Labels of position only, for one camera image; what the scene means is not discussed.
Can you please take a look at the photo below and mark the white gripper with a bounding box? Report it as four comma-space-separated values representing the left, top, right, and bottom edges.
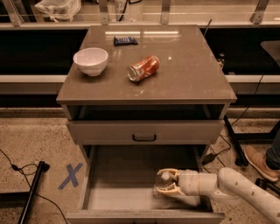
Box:
155, 168, 200, 196

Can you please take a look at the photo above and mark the clear plastic water bottle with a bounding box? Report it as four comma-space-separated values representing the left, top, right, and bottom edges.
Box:
153, 171, 175, 198

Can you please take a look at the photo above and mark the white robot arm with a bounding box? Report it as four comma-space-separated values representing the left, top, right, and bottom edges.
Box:
154, 167, 280, 224

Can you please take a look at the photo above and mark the open lower grey drawer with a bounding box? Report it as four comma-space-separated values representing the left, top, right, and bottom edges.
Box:
66, 145, 225, 224

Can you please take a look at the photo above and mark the grey drawer cabinet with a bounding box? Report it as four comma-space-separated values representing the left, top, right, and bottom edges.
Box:
57, 25, 236, 157

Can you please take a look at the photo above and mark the black tripod leg right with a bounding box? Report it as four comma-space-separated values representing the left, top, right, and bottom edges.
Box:
224, 116, 249, 167

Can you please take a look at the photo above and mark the black tripod leg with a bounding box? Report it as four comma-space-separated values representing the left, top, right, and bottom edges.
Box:
18, 161, 50, 224
224, 116, 249, 167

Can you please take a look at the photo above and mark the tan shoe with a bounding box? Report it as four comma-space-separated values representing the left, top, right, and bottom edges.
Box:
244, 145, 280, 182

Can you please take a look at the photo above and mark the black chair caster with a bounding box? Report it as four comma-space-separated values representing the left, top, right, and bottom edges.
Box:
255, 178, 280, 196

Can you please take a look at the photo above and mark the blue jeans leg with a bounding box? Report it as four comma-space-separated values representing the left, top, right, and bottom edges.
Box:
266, 136, 280, 170

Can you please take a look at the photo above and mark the blue tape cross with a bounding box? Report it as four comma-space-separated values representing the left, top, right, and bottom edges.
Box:
59, 163, 83, 190

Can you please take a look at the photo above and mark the crushed orange soda can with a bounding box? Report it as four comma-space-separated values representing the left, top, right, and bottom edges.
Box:
127, 55, 160, 82

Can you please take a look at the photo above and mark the black tripod leg left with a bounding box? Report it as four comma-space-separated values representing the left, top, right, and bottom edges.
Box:
18, 161, 50, 224

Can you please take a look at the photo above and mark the white ceramic bowl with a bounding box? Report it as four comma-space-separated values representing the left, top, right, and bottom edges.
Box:
73, 47, 109, 76

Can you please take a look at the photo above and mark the blue snack bar wrapper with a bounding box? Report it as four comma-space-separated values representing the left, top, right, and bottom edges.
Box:
114, 36, 138, 46

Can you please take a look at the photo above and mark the clear plastic bag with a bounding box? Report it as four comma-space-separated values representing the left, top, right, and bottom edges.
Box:
35, 0, 81, 22

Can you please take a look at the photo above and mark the upper grey drawer with handle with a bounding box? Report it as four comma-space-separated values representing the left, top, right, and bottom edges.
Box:
66, 120, 224, 145

